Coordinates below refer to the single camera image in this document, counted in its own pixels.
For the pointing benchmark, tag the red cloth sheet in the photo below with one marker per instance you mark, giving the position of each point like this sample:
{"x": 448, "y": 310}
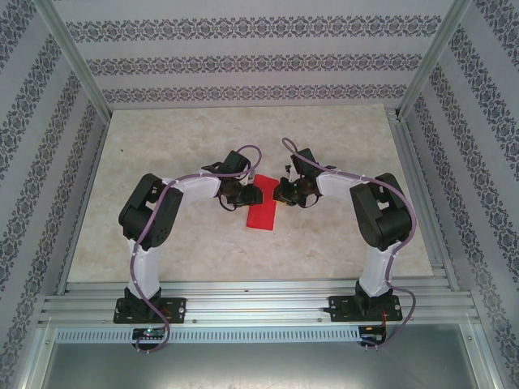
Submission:
{"x": 261, "y": 216}

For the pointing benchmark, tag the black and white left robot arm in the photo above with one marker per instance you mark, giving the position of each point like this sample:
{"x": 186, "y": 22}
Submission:
{"x": 150, "y": 210}

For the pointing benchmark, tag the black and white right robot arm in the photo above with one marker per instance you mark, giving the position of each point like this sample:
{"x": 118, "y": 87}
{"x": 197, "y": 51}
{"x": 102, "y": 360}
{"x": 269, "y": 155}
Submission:
{"x": 381, "y": 219}

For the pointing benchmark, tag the grey sheet metal panel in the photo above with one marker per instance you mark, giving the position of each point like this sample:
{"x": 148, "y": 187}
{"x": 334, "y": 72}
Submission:
{"x": 259, "y": 364}

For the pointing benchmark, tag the small dark circuit board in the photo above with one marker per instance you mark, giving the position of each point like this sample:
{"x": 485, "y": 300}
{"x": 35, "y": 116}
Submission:
{"x": 371, "y": 335}

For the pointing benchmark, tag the circuit board with green light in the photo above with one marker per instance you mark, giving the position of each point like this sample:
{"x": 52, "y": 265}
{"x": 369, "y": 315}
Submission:
{"x": 150, "y": 333}

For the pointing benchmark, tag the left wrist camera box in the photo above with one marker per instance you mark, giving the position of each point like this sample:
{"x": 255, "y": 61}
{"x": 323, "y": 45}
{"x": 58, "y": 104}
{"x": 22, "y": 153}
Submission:
{"x": 251, "y": 176}

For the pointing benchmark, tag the wide aluminium table side rail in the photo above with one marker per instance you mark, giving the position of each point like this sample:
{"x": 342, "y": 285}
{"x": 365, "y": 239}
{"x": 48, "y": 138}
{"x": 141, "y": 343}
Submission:
{"x": 407, "y": 162}

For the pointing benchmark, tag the aluminium mounting rail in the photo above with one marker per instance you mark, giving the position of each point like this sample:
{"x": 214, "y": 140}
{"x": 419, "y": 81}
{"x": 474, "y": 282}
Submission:
{"x": 259, "y": 304}

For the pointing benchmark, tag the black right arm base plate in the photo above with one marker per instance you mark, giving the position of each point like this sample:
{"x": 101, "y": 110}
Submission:
{"x": 340, "y": 309}

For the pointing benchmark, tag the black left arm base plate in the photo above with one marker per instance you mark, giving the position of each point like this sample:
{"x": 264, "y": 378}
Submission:
{"x": 176, "y": 310}

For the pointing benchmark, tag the thin aluminium table side rail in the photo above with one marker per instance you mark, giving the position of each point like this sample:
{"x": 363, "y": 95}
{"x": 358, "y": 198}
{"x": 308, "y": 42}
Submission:
{"x": 94, "y": 162}

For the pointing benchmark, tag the aluminium frame post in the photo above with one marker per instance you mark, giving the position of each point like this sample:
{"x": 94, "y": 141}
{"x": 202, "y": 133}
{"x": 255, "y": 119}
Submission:
{"x": 436, "y": 61}
{"x": 73, "y": 61}

